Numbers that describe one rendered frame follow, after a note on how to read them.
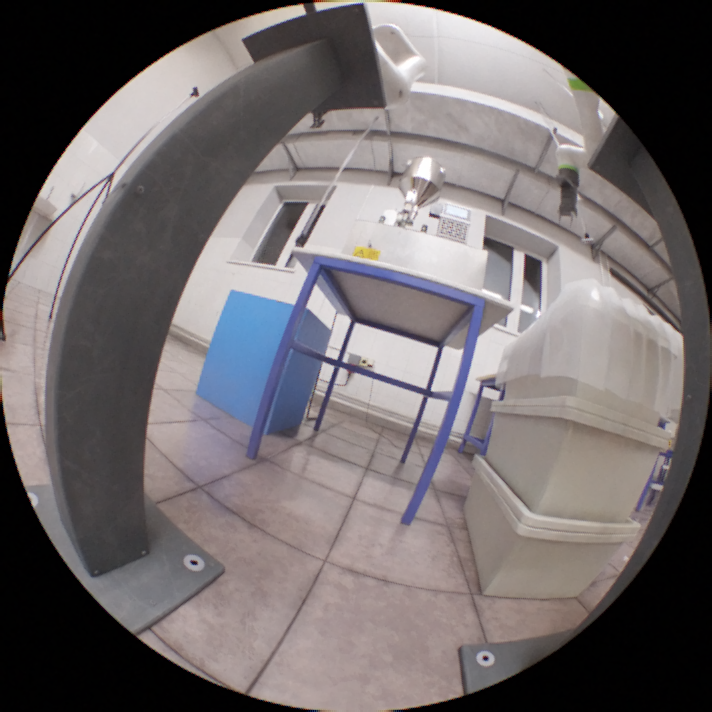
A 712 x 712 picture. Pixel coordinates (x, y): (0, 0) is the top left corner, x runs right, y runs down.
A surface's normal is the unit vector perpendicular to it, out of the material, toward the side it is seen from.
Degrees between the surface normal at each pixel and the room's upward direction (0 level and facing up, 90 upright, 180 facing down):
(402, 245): 90
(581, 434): 96
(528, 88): 180
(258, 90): 90
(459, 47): 180
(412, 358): 90
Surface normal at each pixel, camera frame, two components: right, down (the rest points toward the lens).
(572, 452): -0.33, -0.09
